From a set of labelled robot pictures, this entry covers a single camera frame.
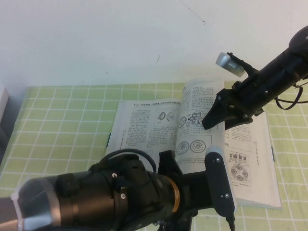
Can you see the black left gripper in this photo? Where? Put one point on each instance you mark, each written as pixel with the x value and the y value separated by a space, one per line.
pixel 187 204

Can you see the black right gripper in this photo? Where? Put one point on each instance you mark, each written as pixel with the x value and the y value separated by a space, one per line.
pixel 247 96

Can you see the book with diagrams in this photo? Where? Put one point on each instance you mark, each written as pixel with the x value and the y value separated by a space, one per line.
pixel 144 125

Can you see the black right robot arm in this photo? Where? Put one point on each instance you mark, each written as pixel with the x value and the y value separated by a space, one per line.
pixel 288 65

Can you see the green white checked tablecloth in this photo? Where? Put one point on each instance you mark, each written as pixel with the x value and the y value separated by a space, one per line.
pixel 60 120

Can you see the dark grey object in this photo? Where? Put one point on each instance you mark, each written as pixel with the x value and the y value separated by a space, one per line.
pixel 3 144

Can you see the white panel edge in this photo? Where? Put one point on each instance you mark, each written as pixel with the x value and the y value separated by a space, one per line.
pixel 3 103

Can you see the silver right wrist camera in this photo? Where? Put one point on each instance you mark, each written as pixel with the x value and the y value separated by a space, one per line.
pixel 228 63

